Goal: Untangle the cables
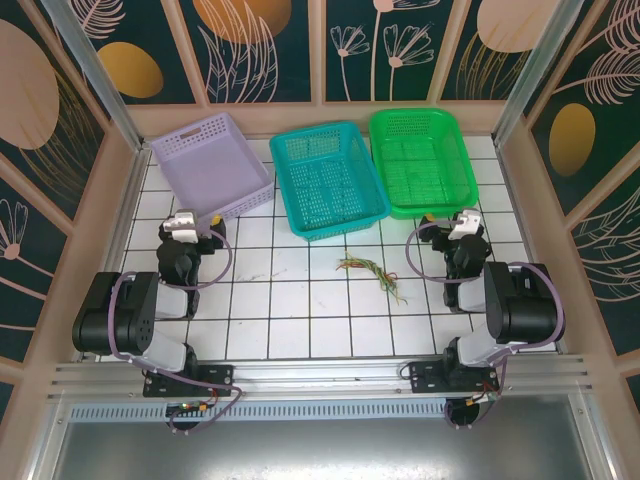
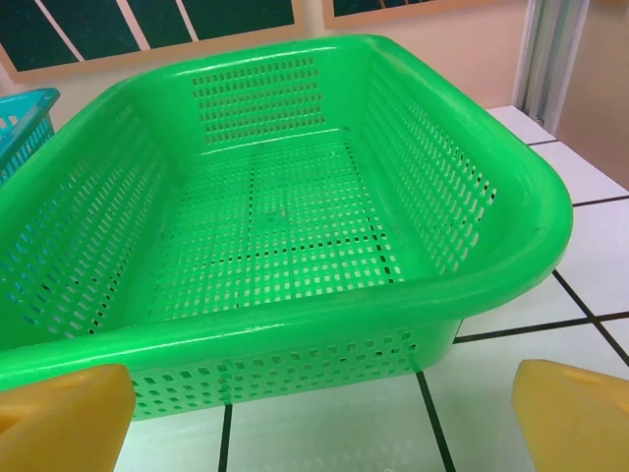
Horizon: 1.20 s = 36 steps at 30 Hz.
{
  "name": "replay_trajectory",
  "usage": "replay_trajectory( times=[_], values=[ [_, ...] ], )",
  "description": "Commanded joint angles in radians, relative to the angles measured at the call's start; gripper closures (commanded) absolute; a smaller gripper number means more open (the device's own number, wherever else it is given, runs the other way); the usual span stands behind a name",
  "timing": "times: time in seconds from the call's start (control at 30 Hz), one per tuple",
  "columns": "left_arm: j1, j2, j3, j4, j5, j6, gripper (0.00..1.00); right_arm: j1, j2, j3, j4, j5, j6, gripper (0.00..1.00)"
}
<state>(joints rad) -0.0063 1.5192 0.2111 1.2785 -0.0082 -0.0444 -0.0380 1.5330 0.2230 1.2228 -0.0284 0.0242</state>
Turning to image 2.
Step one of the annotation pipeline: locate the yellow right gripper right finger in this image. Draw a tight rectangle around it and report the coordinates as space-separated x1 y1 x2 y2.
511 358 629 472

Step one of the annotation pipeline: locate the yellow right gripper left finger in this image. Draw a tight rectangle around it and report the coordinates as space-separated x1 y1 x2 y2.
0 363 138 472

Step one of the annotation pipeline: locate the green plastic basket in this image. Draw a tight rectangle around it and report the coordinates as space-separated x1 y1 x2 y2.
0 32 575 423

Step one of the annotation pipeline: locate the teal plastic basket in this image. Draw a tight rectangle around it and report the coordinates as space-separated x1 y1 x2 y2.
0 87 61 184

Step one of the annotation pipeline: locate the aluminium corner post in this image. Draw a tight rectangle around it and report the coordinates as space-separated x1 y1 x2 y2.
510 0 597 144

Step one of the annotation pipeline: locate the dark floral wall panel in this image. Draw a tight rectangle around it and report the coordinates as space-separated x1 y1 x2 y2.
0 0 306 86
321 0 535 31

